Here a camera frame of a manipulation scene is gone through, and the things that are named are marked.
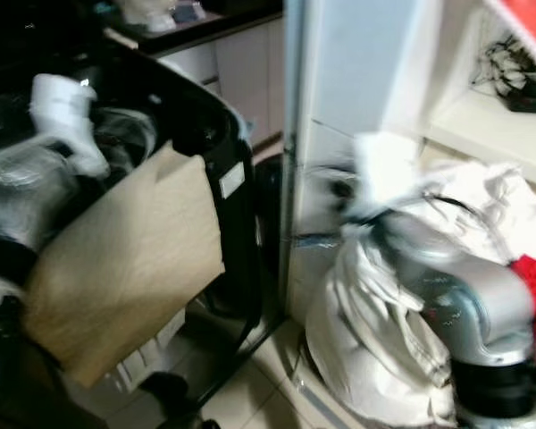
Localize white label sticker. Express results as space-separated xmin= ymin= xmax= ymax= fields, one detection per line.
xmin=219 ymin=162 xmax=247 ymax=200

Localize white shelf unit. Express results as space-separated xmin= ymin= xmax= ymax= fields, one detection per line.
xmin=281 ymin=0 xmax=536 ymax=324

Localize beige base cabinet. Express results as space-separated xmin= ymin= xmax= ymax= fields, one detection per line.
xmin=156 ymin=16 xmax=285 ymax=148

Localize dark kitchen countertop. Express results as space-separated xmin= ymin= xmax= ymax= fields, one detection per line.
xmin=103 ymin=0 xmax=284 ymax=56

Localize red garment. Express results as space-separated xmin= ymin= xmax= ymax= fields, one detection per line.
xmin=508 ymin=255 xmax=536 ymax=378

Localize brown cardboard sheet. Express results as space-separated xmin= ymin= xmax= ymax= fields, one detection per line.
xmin=22 ymin=140 xmax=227 ymax=391

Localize red cloth with white trim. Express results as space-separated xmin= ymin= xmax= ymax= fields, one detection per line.
xmin=486 ymin=0 xmax=536 ymax=87

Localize white object on counter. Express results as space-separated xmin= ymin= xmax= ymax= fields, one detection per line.
xmin=125 ymin=0 xmax=180 ymax=36

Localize tangled black cables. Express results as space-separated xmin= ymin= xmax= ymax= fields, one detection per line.
xmin=471 ymin=36 xmax=536 ymax=114

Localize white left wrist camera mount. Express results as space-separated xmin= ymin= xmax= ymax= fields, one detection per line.
xmin=29 ymin=73 xmax=111 ymax=179

